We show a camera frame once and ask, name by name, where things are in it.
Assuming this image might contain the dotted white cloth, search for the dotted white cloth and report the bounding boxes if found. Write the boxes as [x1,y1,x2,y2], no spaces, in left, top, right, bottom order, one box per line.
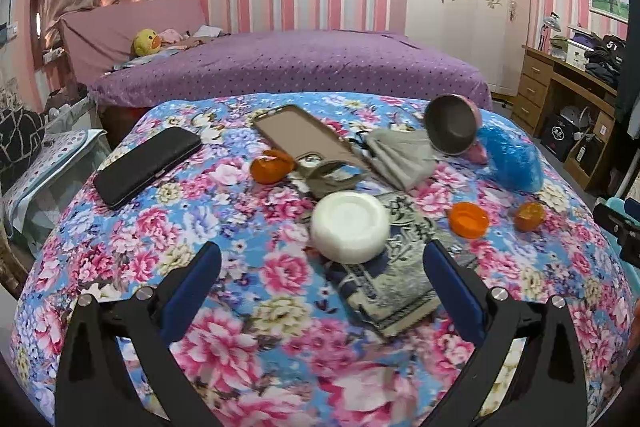
[0,129,103,223]

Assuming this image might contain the white electric fan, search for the white electric fan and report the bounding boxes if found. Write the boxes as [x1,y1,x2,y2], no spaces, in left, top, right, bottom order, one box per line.
[560,104,596,138]

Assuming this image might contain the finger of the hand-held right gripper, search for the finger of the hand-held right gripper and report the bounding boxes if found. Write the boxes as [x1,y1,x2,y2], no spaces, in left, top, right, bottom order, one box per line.
[595,205,640,242]

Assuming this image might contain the blue patterned book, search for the blue patterned book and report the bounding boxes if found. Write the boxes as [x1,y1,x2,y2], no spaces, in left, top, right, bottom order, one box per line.
[325,191,478,340]

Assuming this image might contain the yellow duck plush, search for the yellow duck plush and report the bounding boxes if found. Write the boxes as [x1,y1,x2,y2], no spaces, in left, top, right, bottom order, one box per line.
[131,29,163,56]

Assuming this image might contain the black smartphone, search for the black smartphone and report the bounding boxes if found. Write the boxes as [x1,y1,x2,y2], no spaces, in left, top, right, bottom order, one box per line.
[93,126,203,210]

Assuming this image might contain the grey folded cloth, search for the grey folded cloth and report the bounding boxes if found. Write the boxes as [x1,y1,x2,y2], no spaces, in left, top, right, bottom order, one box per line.
[350,127,437,192]

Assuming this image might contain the wooden desk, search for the wooden desk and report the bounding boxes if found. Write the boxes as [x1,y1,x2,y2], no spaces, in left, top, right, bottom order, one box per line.
[511,47,621,192]

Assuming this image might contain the person's right hand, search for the person's right hand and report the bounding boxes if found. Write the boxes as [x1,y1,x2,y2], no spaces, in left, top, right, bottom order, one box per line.
[629,297,640,348]

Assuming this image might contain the black white patterned bag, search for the black white patterned bag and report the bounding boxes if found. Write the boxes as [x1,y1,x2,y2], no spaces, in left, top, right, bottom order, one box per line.
[0,107,48,168]

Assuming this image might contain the purple dotted bed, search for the purple dotted bed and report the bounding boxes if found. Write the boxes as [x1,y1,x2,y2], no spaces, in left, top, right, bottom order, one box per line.
[87,29,493,110]

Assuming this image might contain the cardboard box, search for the cardboard box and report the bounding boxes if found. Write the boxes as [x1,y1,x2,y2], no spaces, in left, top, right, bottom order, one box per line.
[567,112,616,188]

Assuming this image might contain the white round container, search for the white round container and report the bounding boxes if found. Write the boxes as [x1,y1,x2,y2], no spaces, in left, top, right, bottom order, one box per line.
[311,191,391,264]

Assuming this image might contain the black hanging garment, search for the black hanging garment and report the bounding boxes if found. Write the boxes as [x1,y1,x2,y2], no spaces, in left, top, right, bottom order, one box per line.
[615,0,640,198]

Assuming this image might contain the white wardrobe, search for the white wardrobe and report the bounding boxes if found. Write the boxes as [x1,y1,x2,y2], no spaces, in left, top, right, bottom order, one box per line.
[404,0,531,95]

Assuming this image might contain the cardboard tube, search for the cardboard tube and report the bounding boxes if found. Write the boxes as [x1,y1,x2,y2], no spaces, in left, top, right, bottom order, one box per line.
[292,159,373,202]

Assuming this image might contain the black paper bag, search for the black paper bag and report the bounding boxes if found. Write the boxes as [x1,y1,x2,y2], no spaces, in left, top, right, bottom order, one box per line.
[540,114,576,162]

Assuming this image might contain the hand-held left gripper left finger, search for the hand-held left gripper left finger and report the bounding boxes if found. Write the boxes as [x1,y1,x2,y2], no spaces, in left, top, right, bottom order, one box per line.
[55,241,223,427]

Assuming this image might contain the desk lamp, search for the desk lamp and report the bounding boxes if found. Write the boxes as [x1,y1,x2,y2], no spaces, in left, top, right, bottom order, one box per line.
[540,13,561,52]

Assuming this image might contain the white storage box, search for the white storage box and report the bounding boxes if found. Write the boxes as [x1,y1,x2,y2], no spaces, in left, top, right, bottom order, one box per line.
[565,41,588,68]

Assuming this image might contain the pink covered headboard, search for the pink covered headboard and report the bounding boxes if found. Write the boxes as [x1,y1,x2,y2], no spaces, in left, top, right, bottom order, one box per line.
[57,0,206,85]

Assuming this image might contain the beige phone case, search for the beige phone case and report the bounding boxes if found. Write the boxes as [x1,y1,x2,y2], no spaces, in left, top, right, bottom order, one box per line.
[251,104,373,175]

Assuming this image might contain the floral curtain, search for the floral curtain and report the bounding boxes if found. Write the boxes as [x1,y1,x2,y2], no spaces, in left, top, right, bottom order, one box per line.
[0,74,36,118]

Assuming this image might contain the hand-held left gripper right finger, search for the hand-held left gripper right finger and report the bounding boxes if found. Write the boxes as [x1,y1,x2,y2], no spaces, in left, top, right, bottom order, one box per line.
[422,239,587,427]

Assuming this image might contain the floral tablecloth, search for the floral tablecloth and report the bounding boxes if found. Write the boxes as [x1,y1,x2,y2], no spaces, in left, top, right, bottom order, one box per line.
[10,92,636,427]

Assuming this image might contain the pink bowl with dark interior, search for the pink bowl with dark interior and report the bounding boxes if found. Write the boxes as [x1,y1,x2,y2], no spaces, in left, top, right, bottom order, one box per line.
[424,94,488,165]

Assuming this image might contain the pile of dark clothes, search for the pile of dark clothes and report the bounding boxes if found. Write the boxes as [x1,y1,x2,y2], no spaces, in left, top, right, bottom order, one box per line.
[582,34,626,90]

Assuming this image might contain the blue plastic bag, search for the blue plastic bag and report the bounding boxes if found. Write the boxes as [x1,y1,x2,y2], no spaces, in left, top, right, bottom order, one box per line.
[475,124,546,194]

